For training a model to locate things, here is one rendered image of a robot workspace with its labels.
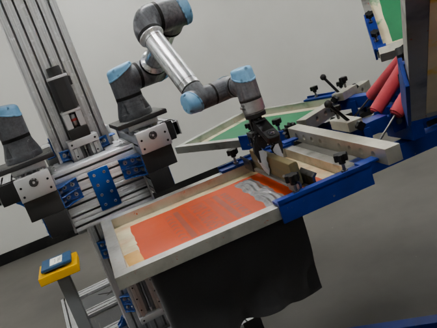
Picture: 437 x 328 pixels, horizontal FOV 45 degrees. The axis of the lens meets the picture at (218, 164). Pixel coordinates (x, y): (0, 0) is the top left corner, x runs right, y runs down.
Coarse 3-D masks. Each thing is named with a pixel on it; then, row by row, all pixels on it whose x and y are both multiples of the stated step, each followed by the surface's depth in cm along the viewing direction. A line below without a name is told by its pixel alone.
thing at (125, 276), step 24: (240, 168) 201; (336, 168) 167; (192, 192) 197; (120, 216) 191; (264, 216) 147; (192, 240) 145; (216, 240) 144; (120, 264) 146; (144, 264) 140; (168, 264) 141; (120, 288) 139
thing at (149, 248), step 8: (280, 184) 177; (280, 192) 170; (288, 192) 167; (240, 200) 175; (248, 200) 172; (256, 200) 170; (256, 208) 163; (224, 224) 159; (168, 232) 168; (144, 240) 169; (152, 240) 166; (160, 240) 164; (168, 240) 162; (176, 240) 159; (144, 248) 162; (152, 248) 160; (160, 248) 158; (168, 248) 155; (144, 256) 155; (152, 256) 153
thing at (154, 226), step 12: (240, 180) 196; (264, 180) 187; (216, 192) 192; (228, 192) 188; (240, 192) 183; (192, 204) 188; (156, 216) 189; (132, 228) 184; (144, 228) 180; (156, 228) 176; (168, 228) 172
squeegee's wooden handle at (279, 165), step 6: (252, 150) 190; (264, 150) 184; (252, 156) 191; (270, 156) 174; (276, 156) 171; (270, 162) 174; (276, 162) 168; (282, 162) 164; (288, 162) 161; (294, 162) 159; (270, 168) 177; (276, 168) 170; (282, 168) 165; (288, 168) 160; (294, 168) 160; (276, 174) 173; (282, 174) 167; (300, 174) 160; (300, 180) 161
